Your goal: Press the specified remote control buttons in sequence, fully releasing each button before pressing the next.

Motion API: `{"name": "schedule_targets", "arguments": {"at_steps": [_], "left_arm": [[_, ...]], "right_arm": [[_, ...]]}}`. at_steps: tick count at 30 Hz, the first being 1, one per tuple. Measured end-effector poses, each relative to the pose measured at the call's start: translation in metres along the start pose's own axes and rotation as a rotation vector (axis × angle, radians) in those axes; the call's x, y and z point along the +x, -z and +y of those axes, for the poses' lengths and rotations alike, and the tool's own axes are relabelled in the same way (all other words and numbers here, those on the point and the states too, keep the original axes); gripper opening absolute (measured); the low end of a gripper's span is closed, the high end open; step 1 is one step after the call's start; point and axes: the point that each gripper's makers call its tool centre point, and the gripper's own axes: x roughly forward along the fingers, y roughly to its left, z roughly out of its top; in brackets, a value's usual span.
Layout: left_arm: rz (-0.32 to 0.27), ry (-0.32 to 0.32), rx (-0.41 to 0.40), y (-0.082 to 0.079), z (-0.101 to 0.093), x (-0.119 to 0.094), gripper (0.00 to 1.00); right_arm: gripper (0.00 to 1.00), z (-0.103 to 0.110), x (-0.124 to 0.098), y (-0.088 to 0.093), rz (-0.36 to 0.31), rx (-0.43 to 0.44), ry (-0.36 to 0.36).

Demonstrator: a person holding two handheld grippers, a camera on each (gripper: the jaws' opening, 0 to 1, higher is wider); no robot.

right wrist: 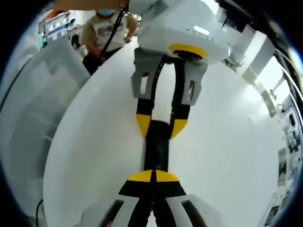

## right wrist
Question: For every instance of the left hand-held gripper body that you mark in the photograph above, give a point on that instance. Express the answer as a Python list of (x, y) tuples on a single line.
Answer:
[(180, 26)]

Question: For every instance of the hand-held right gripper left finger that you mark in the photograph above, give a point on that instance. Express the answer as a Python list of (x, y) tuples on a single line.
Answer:
[(137, 186)]

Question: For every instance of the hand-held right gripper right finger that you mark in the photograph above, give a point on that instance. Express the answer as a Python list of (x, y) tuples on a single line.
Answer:
[(170, 186)]

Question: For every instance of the black remote control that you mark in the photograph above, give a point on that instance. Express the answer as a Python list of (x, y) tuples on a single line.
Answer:
[(157, 146)]

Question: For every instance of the white pillar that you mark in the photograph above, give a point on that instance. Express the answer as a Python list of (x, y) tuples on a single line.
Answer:
[(258, 59)]

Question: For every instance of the clear plastic bin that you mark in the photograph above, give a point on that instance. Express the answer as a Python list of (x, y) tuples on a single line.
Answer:
[(35, 106)]

